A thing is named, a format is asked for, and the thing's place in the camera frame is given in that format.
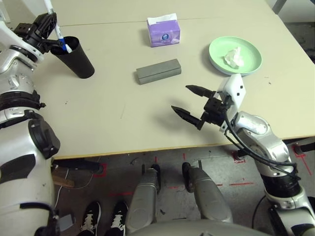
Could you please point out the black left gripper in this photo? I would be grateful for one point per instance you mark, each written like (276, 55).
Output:
(34, 37)

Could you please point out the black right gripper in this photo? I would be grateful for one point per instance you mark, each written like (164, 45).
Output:
(215, 111)

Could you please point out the white marker blue cap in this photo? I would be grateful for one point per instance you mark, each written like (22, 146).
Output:
(57, 28)

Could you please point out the grey glasses case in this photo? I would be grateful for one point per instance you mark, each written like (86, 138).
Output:
(158, 72)

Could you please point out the green plate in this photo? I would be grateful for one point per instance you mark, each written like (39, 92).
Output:
(219, 51)

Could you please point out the white tissue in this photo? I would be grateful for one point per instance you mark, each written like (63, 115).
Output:
(233, 57)

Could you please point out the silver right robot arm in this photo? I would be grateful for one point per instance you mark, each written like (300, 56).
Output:
(273, 152)

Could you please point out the blue plate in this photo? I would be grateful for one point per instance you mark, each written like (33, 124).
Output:
(229, 73)

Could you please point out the black cup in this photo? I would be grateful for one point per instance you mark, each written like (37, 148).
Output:
(76, 61)

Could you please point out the purple tissue pack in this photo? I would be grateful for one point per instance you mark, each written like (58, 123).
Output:
(163, 34)

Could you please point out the grey robot right leg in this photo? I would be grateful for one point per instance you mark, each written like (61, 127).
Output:
(209, 194)

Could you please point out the grey robot leg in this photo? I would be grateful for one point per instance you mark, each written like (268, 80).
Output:
(209, 194)
(144, 201)

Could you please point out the grey robot left leg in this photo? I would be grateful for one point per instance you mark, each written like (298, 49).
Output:
(144, 201)

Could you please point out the grey robot torso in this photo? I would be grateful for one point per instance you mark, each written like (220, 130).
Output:
(197, 228)

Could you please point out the black white sneaker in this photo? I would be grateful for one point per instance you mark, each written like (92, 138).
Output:
(91, 218)
(119, 218)

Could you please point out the brown wooden block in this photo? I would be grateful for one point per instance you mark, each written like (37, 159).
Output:
(62, 180)

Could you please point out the small grey floor box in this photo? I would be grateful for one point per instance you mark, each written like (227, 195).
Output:
(66, 220)

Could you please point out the neighbouring table metal frame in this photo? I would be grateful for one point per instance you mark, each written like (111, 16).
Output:
(280, 6)

